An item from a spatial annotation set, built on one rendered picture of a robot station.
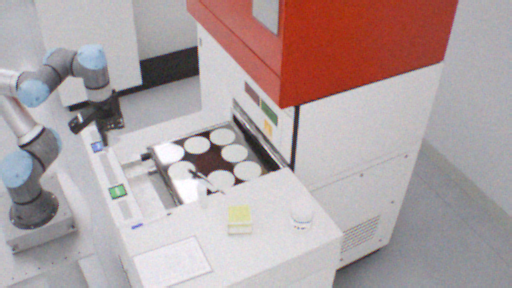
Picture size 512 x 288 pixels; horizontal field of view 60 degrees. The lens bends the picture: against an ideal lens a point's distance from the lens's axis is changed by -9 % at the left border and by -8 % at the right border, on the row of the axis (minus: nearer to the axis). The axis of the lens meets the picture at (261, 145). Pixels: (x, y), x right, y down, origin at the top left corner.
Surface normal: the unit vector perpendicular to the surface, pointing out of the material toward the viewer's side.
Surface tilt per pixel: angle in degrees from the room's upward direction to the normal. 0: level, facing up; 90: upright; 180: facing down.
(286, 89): 90
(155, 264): 0
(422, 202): 0
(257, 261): 0
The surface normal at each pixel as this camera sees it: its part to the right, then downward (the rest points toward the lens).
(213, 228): 0.03, -0.75
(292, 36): 0.47, 0.59
